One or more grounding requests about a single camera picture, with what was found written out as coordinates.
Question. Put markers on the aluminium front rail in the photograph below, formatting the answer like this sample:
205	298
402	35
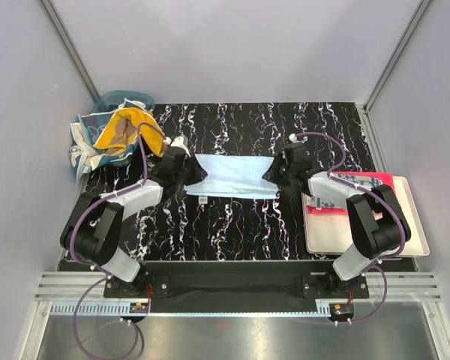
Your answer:
397	286

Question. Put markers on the white plastic tray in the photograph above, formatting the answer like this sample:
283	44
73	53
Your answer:
330	234

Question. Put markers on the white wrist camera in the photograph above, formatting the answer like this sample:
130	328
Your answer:
178	141
295	137

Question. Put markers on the left aluminium corner post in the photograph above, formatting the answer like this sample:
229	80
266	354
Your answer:
66	41

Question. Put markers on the controller board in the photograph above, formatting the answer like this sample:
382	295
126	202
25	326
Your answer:
140	307
345	310

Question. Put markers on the grey lettered folded towel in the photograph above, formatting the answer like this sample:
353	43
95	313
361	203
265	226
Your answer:
330	193

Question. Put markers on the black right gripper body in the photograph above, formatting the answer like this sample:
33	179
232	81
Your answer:
289	172

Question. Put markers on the right aluminium corner post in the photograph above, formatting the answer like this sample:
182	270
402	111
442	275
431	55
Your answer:
411	27

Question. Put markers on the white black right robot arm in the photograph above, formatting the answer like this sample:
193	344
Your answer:
377	222

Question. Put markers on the pink folded towel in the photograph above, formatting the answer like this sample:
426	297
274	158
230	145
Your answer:
364	179

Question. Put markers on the slotted cable duct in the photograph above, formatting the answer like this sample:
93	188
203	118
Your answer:
88	308

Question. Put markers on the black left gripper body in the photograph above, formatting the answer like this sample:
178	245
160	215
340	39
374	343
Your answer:
184	165

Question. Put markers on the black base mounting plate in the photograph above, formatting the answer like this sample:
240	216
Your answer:
194	305

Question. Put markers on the teal plastic laundry basket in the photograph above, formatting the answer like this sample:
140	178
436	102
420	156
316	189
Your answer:
114	101

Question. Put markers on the blue white patterned towel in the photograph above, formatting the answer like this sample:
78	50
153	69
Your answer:
110	138

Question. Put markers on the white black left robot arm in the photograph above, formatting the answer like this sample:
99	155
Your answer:
92	232

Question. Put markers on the left controller board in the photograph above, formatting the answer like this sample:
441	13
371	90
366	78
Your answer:
140	307

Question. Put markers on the right controller board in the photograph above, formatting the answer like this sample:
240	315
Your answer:
345	310

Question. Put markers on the yellow towel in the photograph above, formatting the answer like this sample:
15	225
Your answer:
125	127

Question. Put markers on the light blue terry towel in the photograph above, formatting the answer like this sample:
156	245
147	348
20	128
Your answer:
234	177

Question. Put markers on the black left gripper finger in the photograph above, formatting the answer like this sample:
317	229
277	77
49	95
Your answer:
195	172
177	181

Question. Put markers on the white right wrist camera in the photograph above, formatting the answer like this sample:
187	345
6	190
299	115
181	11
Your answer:
295	137

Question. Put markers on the aluminium corner post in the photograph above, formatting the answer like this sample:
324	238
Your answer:
66	41
411	27

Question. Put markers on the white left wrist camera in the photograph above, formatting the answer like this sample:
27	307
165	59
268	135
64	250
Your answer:
178	141

